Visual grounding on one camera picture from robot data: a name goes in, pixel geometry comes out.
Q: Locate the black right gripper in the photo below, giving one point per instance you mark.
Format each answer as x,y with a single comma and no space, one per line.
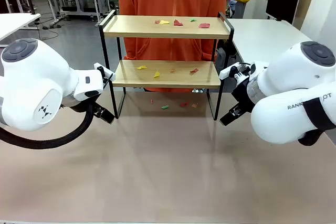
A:
242,93

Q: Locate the green paper strip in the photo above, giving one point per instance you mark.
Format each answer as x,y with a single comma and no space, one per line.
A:
165,107

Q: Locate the dark red paper scrap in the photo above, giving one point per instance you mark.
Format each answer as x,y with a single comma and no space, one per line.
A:
194,70

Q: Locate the wide yellow paper scrap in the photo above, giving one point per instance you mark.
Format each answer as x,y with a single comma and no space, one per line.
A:
141,68

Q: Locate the pointed yellow paper scrap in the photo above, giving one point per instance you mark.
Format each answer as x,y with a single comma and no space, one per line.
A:
157,74

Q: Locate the large red paper scrap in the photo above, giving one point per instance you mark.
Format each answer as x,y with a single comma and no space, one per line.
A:
177,22

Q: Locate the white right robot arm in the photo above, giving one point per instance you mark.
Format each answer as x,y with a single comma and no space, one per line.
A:
288,77

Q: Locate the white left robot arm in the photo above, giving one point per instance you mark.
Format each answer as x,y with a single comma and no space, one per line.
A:
34,77

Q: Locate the two-tier wood and black shelf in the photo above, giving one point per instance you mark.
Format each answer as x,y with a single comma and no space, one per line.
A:
162,31

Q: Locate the black chair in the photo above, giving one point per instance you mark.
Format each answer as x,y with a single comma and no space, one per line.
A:
225,53

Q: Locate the large white table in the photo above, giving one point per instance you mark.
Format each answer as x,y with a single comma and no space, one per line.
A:
262,37

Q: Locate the crumpled red paper scrap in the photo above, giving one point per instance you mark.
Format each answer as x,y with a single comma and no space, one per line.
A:
204,25

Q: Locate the small green paper scrap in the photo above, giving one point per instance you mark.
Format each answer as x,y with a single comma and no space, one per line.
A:
193,20

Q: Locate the small red paper scrap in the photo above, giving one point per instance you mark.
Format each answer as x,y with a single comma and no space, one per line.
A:
157,21

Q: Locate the black monitor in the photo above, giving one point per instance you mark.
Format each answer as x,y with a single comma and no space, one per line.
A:
282,1

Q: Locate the small white table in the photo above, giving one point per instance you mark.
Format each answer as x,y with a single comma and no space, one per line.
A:
13,23

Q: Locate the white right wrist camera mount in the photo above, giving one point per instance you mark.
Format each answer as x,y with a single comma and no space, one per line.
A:
227,72

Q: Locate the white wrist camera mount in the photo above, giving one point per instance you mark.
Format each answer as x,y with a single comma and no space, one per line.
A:
227,72
101,69

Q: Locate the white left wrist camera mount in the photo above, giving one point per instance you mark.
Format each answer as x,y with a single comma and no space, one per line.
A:
101,69

